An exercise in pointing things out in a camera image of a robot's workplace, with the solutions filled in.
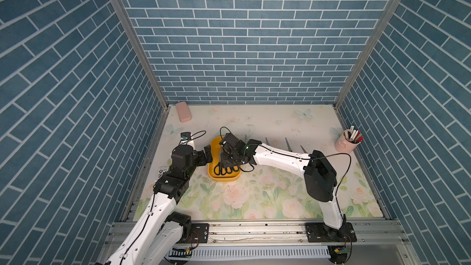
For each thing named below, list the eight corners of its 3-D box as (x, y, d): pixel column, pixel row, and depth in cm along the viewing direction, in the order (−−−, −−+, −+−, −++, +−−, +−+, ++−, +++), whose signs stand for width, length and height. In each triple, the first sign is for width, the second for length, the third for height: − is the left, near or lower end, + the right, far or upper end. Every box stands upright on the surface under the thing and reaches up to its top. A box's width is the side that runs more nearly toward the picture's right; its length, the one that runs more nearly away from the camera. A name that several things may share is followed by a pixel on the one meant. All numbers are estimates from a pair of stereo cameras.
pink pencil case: (181, 123, 114) (180, 121, 112) (176, 105, 124) (175, 103, 122) (193, 120, 116) (192, 117, 114) (187, 102, 126) (186, 100, 124)
